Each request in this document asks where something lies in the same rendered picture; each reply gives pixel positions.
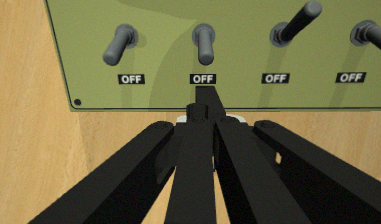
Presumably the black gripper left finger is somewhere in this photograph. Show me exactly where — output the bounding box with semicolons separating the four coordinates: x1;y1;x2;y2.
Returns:
27;86;217;224

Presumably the olive green switch panel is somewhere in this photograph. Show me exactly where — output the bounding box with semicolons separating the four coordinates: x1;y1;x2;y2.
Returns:
43;0;381;112

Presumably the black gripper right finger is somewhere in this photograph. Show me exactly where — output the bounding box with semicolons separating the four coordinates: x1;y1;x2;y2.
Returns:
205;86;381;224

